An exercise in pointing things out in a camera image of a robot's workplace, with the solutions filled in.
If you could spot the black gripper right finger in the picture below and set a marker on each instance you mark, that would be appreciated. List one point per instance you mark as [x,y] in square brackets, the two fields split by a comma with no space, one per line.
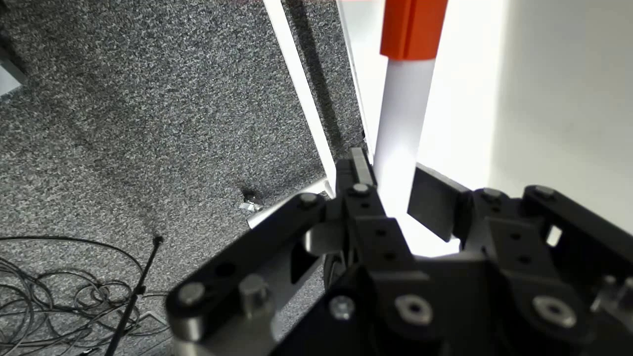
[442,208]

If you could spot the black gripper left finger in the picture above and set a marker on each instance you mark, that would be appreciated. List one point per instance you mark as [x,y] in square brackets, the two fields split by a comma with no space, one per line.
[258,253]

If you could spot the orange capped white marker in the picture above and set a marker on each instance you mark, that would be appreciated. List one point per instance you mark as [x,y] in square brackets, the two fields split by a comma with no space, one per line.
[406,105]

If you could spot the white whiteboard tray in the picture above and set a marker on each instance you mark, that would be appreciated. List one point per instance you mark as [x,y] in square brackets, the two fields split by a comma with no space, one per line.
[461,99]

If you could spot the large whiteboard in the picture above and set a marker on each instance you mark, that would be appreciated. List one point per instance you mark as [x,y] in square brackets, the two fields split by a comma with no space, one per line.
[574,99]

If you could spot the white metal whiteboard stand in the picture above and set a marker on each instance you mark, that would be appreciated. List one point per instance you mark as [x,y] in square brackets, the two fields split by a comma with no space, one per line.
[299,85]

